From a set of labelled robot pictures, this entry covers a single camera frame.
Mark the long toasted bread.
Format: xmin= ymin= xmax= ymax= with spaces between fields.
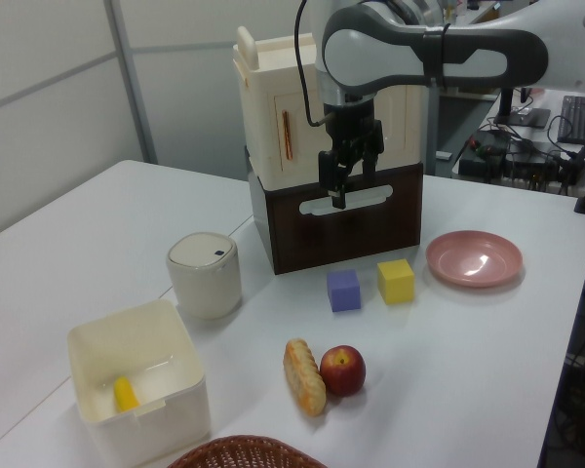
xmin=283 ymin=337 xmax=328 ymax=417

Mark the cream lidded bin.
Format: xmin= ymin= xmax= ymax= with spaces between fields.
xmin=165 ymin=232 xmax=243 ymax=321

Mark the yellow cube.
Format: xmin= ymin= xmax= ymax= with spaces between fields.
xmin=375 ymin=258 xmax=416 ymax=305

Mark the yellow banana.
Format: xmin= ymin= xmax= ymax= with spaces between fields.
xmin=113 ymin=375 xmax=142 ymax=413

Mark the brown wicker basket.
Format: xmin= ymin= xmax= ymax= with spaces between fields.
xmin=166 ymin=435 xmax=331 ymax=468

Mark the black monitor stand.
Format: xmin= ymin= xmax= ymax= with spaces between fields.
xmin=492 ymin=87 xmax=552 ymax=131

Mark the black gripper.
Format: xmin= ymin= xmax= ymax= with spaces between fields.
xmin=318 ymin=99 xmax=385 ymax=212

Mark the cream toy cabinet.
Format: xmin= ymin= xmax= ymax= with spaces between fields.
xmin=232 ymin=26 xmax=425 ymax=191

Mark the purple cube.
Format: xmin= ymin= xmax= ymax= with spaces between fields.
xmin=326 ymin=269 xmax=363 ymax=313

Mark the white appliance with handle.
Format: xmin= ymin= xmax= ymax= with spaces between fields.
xmin=247 ymin=160 xmax=425 ymax=277

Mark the red apple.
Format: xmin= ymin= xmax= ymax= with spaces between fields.
xmin=319 ymin=344 xmax=368 ymax=398

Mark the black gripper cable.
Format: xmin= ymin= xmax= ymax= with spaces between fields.
xmin=294 ymin=0 xmax=332 ymax=129

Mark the black electronics box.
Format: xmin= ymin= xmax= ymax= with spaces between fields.
xmin=457 ymin=131 xmax=513 ymax=184

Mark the pink plate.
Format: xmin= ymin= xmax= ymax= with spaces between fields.
xmin=425 ymin=230 xmax=525 ymax=289

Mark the cream square container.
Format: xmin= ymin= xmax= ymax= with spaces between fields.
xmin=66 ymin=297 xmax=212 ymax=444

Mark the black keyboard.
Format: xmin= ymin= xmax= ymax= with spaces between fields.
xmin=557 ymin=95 xmax=585 ymax=145

